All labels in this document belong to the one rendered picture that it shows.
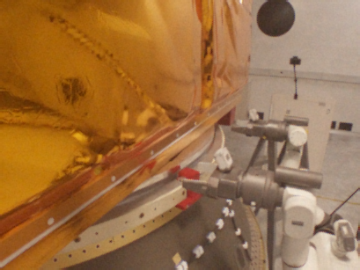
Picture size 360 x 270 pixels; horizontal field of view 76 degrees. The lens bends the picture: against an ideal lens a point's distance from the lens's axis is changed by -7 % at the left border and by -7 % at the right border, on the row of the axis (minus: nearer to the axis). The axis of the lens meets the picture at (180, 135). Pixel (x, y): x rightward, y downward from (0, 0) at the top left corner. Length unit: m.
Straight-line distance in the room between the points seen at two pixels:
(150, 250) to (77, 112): 0.47
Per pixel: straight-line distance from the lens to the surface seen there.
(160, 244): 0.73
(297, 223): 0.58
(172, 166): 0.71
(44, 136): 0.32
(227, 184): 0.56
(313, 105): 4.11
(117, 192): 0.54
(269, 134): 1.03
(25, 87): 0.29
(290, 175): 0.55
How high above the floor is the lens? 2.06
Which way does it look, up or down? 18 degrees down
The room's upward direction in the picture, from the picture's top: 1 degrees clockwise
